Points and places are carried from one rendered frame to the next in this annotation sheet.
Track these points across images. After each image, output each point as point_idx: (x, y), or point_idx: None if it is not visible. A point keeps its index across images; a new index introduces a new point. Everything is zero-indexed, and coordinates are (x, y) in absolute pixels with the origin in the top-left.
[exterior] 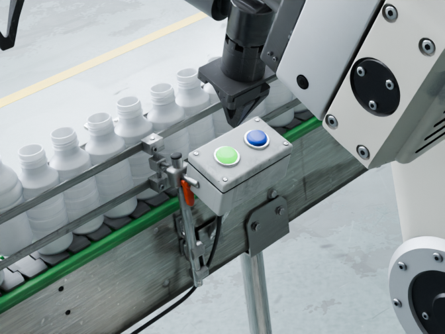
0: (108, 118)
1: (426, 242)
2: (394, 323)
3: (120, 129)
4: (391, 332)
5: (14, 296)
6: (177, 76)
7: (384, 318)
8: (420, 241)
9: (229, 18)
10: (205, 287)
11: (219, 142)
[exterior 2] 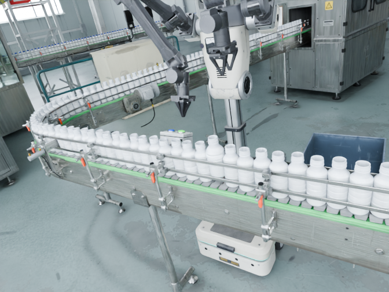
0: (176, 138)
1: (243, 74)
2: (89, 285)
3: (169, 148)
4: (94, 285)
5: None
6: (143, 138)
7: (85, 289)
8: (242, 75)
9: (186, 77)
10: None
11: (175, 132)
